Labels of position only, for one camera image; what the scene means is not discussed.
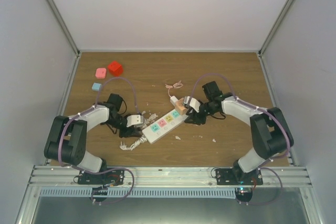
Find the slotted cable duct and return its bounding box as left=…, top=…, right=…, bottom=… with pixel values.
left=40, top=187, right=236, bottom=199

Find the purple cable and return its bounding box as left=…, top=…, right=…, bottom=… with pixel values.
left=188, top=73, right=293, bottom=159
left=58, top=77, right=141, bottom=205

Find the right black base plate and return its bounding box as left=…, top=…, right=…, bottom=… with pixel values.
left=214, top=168, right=263, bottom=186

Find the aluminium front rail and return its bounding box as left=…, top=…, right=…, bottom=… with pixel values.
left=28, top=166, right=312, bottom=188

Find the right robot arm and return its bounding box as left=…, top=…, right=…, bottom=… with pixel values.
left=183, top=81, right=294, bottom=185

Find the red cube plug adapter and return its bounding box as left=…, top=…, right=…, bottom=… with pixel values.
left=108, top=61, right=123, bottom=77

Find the tan wooden plug adapter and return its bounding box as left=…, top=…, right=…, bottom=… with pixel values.
left=175, top=98, right=188, bottom=115

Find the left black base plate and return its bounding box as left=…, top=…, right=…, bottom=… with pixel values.
left=73, top=169, right=124, bottom=187

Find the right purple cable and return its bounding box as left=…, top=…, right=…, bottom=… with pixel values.
left=188, top=73, right=293, bottom=159

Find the white power strip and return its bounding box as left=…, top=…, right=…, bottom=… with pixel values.
left=142, top=109, right=188, bottom=144

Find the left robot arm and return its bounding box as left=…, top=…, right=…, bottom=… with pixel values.
left=44, top=93, right=144, bottom=184

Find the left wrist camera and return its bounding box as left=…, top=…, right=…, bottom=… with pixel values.
left=126, top=114, right=145, bottom=127

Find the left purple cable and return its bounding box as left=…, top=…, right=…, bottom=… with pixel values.
left=58, top=77, right=141, bottom=205

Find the white power strip cord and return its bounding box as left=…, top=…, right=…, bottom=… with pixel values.
left=119, top=136, right=148, bottom=152

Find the white usb charger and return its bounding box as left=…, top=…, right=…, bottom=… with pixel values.
left=170, top=96, right=178, bottom=105

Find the pink plug adapter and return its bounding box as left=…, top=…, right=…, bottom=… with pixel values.
left=95, top=68, right=107, bottom=79

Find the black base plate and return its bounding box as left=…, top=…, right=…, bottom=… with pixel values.
left=73, top=169, right=124, bottom=187
left=214, top=168, right=263, bottom=186

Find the blue plug adapter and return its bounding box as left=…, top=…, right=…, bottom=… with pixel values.
left=91, top=83, right=102, bottom=91

